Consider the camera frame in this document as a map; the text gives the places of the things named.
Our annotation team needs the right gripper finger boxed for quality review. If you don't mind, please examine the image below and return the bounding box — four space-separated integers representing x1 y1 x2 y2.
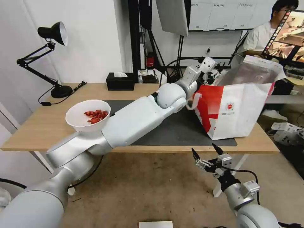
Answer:
191 148 215 173
212 143 226 158

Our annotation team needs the black desk mat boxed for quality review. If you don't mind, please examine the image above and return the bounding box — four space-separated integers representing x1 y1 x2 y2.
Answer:
102 99 238 147

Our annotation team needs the white printed carton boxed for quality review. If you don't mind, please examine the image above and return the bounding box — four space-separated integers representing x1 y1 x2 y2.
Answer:
270 122 304 143

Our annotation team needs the black light stand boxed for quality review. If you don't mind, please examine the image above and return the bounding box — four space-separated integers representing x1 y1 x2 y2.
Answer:
147 28 186 84

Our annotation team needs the white robot front shell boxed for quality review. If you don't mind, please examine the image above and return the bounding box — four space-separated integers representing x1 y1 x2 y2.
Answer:
138 221 174 228

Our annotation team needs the computer monitor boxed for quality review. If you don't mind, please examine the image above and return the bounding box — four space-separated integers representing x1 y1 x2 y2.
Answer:
261 9 304 70

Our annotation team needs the black lamp power cable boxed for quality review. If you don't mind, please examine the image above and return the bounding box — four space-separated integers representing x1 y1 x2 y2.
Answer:
38 80 88 106

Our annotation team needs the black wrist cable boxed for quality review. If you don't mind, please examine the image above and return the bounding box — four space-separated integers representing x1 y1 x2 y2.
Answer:
234 168 261 206

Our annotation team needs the grey softbox light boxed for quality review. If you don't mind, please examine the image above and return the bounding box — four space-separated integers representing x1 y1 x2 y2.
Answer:
155 0 191 37

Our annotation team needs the black tissue box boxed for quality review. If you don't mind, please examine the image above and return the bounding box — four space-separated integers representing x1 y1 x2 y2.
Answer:
106 72 135 92

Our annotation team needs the red and black device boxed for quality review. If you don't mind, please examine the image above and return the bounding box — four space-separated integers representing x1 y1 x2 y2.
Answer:
146 53 156 70

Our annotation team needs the black desk lamp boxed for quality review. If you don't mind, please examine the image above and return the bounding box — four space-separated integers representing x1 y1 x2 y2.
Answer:
16 21 73 99

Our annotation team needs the black metal frame post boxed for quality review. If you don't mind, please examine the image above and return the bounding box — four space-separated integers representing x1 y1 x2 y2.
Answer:
128 0 153 84

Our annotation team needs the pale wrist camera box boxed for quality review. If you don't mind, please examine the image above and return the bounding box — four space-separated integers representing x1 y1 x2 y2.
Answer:
217 153 232 169

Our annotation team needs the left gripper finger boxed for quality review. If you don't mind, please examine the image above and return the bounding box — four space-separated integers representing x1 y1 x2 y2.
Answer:
209 70 223 80

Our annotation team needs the whiteboard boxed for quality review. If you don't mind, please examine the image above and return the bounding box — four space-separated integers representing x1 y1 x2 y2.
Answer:
189 0 283 32

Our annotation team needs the red and white takeout bag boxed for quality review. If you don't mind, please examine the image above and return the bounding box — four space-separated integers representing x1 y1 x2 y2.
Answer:
186 55 286 141

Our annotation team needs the person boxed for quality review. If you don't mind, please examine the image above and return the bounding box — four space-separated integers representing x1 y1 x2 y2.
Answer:
243 0 300 57

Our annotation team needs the white paper bowl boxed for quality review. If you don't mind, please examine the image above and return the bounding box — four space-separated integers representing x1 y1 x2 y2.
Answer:
65 99 111 134

